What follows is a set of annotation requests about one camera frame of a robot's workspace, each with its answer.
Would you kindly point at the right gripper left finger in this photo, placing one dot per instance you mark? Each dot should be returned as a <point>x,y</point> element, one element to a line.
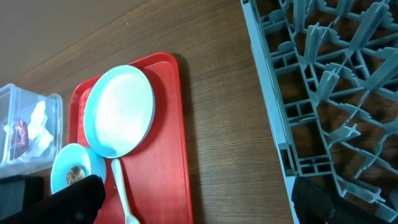
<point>78,203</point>

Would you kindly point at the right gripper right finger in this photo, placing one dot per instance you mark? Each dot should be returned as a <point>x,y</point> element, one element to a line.
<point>313,204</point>

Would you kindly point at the brown mushroom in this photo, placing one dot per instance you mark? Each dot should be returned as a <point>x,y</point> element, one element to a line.
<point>75,174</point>

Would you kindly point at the light blue bowl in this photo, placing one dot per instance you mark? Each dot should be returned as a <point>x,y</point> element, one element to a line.
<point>75,155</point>

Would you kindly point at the white tissue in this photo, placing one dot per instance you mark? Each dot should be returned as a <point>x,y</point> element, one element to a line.
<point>39,136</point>

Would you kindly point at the red snack wrapper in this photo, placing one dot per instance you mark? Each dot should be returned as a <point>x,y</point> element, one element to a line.
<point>20,139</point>

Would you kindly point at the grey dishwasher rack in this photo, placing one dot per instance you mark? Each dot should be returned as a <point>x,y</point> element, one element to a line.
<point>328,74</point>

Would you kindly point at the white plastic spoon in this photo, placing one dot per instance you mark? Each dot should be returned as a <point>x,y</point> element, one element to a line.
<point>120,185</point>

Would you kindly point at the black plastic tray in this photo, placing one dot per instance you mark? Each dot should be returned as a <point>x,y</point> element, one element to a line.
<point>19,192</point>

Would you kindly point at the clear plastic bin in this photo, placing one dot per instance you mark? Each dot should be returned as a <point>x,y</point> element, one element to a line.
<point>19,103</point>

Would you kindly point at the light blue plate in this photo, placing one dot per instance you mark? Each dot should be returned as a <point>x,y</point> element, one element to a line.
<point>119,111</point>

